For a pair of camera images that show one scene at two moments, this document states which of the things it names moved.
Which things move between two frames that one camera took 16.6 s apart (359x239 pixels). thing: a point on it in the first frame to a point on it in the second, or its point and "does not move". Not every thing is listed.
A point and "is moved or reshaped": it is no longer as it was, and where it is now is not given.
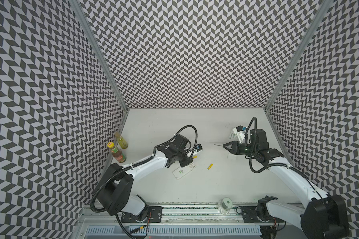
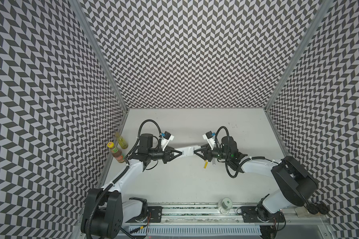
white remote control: (234, 135) is moved or reshaped
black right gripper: (238, 148) to (209, 152)
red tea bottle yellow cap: (116, 153) does not move
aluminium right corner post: (324, 7) does not move
